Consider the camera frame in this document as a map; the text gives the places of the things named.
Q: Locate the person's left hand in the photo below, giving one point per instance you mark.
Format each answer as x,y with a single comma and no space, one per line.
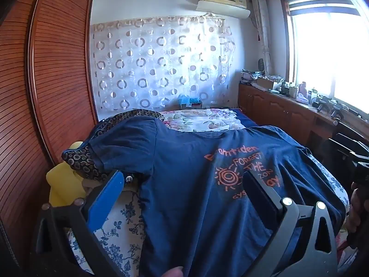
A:
173,272

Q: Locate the pink bag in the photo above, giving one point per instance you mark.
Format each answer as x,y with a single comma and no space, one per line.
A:
302,92

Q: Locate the heap of colourful packets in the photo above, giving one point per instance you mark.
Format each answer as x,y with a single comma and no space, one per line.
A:
259,73

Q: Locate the sheer circle-patterned wall cloth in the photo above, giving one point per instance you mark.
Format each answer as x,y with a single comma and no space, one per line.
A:
161,63

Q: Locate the black handheld device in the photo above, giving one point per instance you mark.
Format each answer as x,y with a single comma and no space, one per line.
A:
323,106
336,110

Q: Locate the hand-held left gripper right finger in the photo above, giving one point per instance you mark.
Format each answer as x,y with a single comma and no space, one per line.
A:
259,190

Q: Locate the wooden slatted wardrobe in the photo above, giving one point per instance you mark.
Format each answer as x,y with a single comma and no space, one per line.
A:
57,63

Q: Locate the cardboard box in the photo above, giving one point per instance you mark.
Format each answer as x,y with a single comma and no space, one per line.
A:
265,83

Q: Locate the blue floral bed sheet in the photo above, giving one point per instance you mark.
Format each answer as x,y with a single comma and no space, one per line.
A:
124,230

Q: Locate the blue box on nightstand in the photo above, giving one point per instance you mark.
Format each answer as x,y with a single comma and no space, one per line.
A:
184,101

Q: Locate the pink floral quilt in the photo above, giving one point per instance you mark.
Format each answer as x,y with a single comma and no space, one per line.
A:
201,119

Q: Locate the navy blanket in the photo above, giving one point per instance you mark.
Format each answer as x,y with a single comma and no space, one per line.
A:
248,118

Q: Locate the dark circle-patterned pillow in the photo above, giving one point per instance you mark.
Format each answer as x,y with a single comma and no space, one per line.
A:
77,158

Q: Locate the yellow plush toy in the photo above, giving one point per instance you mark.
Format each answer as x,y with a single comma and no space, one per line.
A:
62,179

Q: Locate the pale window curtain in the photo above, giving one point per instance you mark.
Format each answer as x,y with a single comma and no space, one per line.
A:
263,34

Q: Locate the navy printed T-shirt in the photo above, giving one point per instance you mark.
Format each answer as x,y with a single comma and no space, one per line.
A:
187,193

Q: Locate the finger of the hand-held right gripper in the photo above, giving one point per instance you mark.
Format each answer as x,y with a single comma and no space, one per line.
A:
340,150

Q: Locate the wooden framed window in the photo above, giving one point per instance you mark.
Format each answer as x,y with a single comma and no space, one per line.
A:
325,49

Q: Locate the long wooden cabinet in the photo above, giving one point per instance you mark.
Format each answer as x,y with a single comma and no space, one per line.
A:
276,109

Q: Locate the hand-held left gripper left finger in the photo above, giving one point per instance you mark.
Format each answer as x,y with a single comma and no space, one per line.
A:
106,196

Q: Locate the person's right hand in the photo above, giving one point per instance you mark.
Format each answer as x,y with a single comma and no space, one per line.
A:
353,219

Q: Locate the dark oval object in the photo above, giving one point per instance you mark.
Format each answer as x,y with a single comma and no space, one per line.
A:
261,65

